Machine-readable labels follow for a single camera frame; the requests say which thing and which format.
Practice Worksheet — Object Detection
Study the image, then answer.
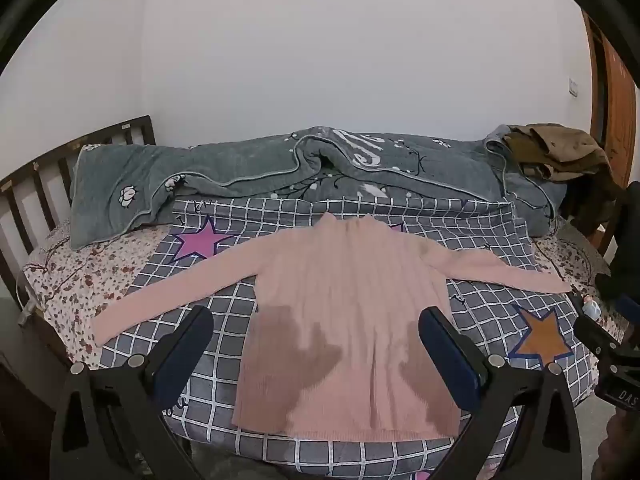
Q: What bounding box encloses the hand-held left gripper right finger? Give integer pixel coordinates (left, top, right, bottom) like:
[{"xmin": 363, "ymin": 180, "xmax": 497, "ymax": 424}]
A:
[{"xmin": 417, "ymin": 307, "xmax": 583, "ymax": 480}]

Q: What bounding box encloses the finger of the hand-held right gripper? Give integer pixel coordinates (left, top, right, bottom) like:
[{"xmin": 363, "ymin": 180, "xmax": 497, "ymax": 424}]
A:
[{"xmin": 573, "ymin": 316, "xmax": 632, "ymax": 361}]

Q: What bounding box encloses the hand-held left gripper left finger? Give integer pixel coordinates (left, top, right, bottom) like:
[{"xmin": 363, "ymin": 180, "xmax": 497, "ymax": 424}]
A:
[{"xmin": 49, "ymin": 305, "xmax": 215, "ymax": 480}]

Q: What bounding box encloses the pink knit sweater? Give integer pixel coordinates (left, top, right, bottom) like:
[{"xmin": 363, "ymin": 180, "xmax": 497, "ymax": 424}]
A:
[{"xmin": 90, "ymin": 212, "xmax": 572, "ymax": 443}]

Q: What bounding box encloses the brown clothes pile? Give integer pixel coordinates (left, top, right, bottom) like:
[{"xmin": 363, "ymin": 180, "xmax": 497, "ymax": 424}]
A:
[{"xmin": 502, "ymin": 122, "xmax": 618, "ymax": 196}]

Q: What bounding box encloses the grey checked star blanket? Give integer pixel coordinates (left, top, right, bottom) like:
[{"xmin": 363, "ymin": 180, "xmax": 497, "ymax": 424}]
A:
[{"xmin": 97, "ymin": 195, "xmax": 601, "ymax": 480}]

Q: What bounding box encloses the dark wooden chair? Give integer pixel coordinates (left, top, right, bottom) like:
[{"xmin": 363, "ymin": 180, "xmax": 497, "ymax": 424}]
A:
[{"xmin": 562, "ymin": 180, "xmax": 626, "ymax": 261}]

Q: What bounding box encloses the floral bed sheet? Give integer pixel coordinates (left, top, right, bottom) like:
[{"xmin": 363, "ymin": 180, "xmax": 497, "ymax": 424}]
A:
[{"xmin": 22, "ymin": 217, "xmax": 613, "ymax": 366}]

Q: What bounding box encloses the grey floral quilt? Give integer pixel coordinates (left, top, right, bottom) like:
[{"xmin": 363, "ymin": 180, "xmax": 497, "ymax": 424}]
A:
[{"xmin": 69, "ymin": 124, "xmax": 568, "ymax": 251}]

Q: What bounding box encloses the dark wooden bed headboard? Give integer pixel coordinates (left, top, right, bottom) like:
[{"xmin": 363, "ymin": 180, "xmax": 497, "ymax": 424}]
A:
[{"xmin": 0, "ymin": 115, "xmax": 157, "ymax": 311}]

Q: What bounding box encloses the wooden door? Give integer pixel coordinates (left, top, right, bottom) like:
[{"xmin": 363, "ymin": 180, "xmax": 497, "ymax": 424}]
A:
[{"xmin": 582, "ymin": 10, "xmax": 640, "ymax": 191}]

